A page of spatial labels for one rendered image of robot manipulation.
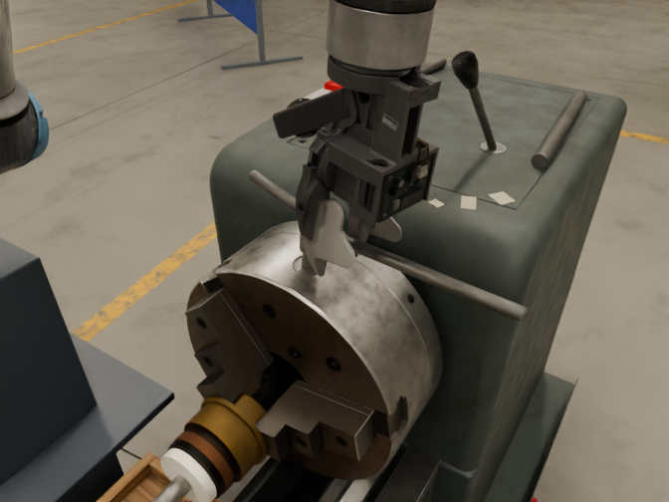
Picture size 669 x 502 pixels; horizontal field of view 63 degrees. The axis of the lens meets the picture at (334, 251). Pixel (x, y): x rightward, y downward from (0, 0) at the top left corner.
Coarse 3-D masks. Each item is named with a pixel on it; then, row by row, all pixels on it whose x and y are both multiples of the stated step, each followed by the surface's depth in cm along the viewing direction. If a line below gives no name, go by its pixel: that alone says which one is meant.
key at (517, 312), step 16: (256, 176) 59; (272, 192) 58; (352, 240) 51; (368, 256) 50; (384, 256) 49; (416, 272) 46; (432, 272) 45; (448, 288) 44; (464, 288) 43; (480, 304) 42; (496, 304) 41; (512, 304) 40
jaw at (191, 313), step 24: (216, 288) 64; (192, 312) 61; (216, 312) 61; (240, 312) 63; (216, 336) 61; (240, 336) 62; (216, 360) 60; (240, 360) 61; (264, 360) 64; (216, 384) 59; (240, 384) 61
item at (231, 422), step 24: (216, 408) 58; (240, 408) 59; (264, 408) 61; (192, 432) 56; (216, 432) 56; (240, 432) 57; (192, 456) 54; (216, 456) 55; (240, 456) 56; (264, 456) 59; (216, 480) 54; (240, 480) 58
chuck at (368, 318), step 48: (288, 240) 64; (192, 288) 67; (240, 288) 61; (288, 288) 56; (336, 288) 58; (384, 288) 61; (192, 336) 73; (288, 336) 60; (336, 336) 55; (384, 336) 58; (336, 384) 60; (384, 384) 56
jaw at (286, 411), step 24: (312, 384) 63; (288, 408) 60; (312, 408) 59; (336, 408) 59; (360, 408) 58; (264, 432) 57; (288, 432) 59; (312, 432) 57; (336, 432) 57; (360, 432) 56; (384, 432) 59; (312, 456) 58; (360, 456) 57
